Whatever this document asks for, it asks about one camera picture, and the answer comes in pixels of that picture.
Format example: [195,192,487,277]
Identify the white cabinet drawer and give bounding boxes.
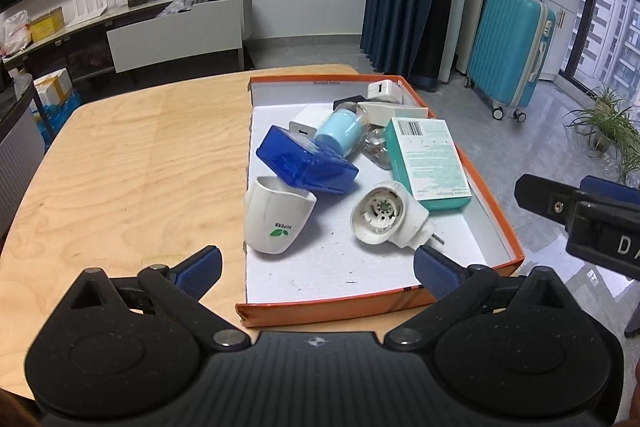
[106,0,246,72]

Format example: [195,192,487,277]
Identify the white router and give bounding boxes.
[65,0,121,25]

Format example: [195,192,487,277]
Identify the clear plastic packets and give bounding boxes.
[155,0,206,18]

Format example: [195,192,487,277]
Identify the white charger with port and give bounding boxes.
[288,121,317,141]

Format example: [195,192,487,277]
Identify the orange cardboard box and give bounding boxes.
[235,75,526,328]

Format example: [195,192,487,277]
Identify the white plug-in repeller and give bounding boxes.
[350,182,447,253]

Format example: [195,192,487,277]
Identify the yellow box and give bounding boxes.
[27,7,66,42]

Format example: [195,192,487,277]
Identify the blue tin box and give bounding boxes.
[256,125,360,196]

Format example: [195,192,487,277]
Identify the teal and white box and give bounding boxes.
[384,117,472,211]

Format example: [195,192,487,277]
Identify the white cup-shaped device green leaf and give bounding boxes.
[243,176,318,255]

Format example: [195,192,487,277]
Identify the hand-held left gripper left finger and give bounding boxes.
[60,245,251,353]

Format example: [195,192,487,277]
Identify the white cube charger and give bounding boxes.
[367,79,398,101]

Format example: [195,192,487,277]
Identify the dark round counter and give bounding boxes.
[0,82,46,233]

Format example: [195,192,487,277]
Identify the teal suitcase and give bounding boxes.
[465,0,557,124]

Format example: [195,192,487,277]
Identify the white and yellow carton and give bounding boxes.
[32,68,73,108]

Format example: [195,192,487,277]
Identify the small white labelled box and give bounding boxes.
[357,101,430,125]

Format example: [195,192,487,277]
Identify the white plastic bag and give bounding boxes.
[0,10,32,55]

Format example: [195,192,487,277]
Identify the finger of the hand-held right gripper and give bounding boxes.
[514,174,581,228]
[580,176,640,206]

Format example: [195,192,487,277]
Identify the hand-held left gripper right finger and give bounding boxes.
[382,245,576,353]

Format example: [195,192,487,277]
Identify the black charger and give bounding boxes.
[332,94,368,112]

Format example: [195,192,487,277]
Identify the television cabinet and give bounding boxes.
[0,0,254,82]

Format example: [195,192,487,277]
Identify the light blue cylinder bottle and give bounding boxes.
[314,109,370,156]

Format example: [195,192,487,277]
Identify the blue bottle pack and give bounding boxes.
[30,89,83,142]

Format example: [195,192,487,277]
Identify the spider plant in pot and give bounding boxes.
[565,87,640,182]

